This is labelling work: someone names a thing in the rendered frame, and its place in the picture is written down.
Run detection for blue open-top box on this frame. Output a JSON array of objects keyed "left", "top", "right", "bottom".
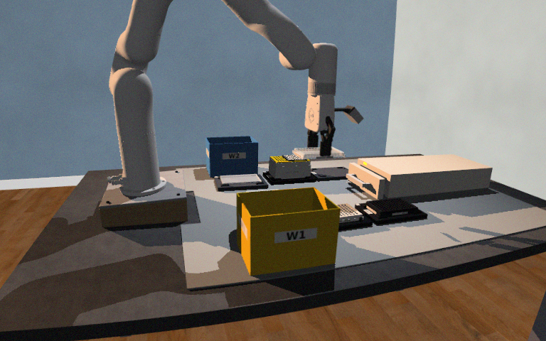
[{"left": 205, "top": 136, "right": 258, "bottom": 178}]

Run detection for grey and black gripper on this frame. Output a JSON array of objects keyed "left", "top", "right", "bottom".
[{"left": 305, "top": 93, "right": 336, "bottom": 156}]

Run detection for yellow open-top bin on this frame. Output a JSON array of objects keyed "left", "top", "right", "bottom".
[{"left": 237, "top": 187, "right": 341, "bottom": 276}]

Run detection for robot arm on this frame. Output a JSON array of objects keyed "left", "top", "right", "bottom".
[{"left": 107, "top": 0, "right": 338, "bottom": 196}]

